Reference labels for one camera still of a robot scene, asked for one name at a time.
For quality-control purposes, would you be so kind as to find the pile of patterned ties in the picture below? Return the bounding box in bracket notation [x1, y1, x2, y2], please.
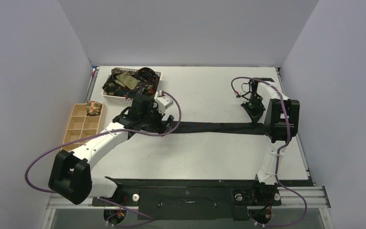
[102, 67, 160, 100]

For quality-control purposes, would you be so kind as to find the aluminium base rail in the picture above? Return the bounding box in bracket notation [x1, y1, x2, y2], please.
[47, 187, 331, 211]

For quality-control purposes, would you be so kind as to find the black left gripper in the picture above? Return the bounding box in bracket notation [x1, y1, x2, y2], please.
[140, 99, 173, 136]

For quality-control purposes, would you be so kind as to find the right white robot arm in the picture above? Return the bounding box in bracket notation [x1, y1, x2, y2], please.
[238, 78, 300, 186]

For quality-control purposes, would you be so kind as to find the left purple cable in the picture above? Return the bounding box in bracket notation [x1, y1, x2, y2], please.
[24, 91, 183, 228]

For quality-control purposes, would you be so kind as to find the rolled floral tie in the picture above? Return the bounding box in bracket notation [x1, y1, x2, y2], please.
[86, 101, 103, 116]

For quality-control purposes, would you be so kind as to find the blue brown striped tie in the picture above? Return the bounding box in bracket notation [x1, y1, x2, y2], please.
[173, 121, 265, 135]

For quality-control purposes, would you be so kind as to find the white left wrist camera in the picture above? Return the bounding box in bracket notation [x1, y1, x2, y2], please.
[155, 96, 173, 113]

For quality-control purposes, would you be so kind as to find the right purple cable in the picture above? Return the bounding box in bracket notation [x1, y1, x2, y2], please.
[231, 76, 308, 228]

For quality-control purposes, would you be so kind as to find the wooden compartment tray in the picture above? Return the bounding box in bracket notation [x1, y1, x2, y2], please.
[61, 103, 107, 152]

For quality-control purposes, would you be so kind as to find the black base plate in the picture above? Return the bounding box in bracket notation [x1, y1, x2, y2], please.
[60, 177, 315, 221]

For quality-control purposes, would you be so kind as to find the purple cable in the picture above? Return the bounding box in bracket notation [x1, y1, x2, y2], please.
[231, 76, 308, 228]
[24, 91, 183, 228]

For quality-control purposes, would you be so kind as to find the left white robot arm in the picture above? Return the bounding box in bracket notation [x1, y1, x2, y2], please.
[48, 92, 178, 205]

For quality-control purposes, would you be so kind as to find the white perforated plastic basket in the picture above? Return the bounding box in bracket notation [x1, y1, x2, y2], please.
[101, 67, 163, 109]

